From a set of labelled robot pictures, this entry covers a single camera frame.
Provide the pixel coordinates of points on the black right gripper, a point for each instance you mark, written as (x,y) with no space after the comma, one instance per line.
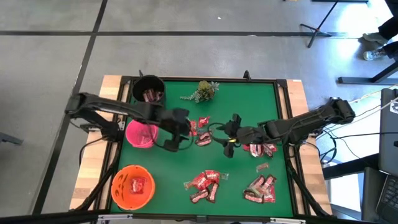
(239,135)

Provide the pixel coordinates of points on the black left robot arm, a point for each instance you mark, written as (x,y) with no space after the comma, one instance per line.
(109,107)

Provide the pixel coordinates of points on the black pumpkin bucket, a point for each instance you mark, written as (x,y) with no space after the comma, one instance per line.
(138,84)

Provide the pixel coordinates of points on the black laptop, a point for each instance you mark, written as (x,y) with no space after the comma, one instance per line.
(388,196)

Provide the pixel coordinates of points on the green felt table mat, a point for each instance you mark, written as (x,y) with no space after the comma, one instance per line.
(174,168)

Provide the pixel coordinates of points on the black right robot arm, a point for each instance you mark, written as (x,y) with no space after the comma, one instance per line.
(298,126)

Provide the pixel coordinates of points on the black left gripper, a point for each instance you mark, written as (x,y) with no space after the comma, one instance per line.
(177,121)

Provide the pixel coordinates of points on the pink pumpkin bucket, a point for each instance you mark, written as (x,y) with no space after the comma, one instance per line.
(136,137)

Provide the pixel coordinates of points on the orange pumpkin bucket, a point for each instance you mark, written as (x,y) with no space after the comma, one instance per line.
(121,199)

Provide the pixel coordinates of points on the small potted green plant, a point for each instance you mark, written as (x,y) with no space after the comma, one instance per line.
(205,90)

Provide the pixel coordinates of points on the grey computer case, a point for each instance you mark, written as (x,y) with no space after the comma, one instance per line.
(388,140)

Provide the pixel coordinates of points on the white red candy wrapper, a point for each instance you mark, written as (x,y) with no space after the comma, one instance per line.
(255,150)

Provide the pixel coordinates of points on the black tripod stand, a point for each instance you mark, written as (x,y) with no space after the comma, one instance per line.
(315,30)

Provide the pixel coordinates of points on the person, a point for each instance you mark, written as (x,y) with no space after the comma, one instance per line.
(390,28)

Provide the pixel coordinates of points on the small red candy pack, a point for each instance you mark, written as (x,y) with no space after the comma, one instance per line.
(203,121)

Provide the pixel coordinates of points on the clear gummy candy wrapper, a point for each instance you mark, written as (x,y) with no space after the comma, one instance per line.
(224,176)
(262,167)
(187,185)

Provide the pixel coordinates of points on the yellow gripper tag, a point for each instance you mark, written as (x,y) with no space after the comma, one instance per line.
(231,140)

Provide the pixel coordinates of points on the black aluminium rig frame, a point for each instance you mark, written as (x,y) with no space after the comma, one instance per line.
(281,85)

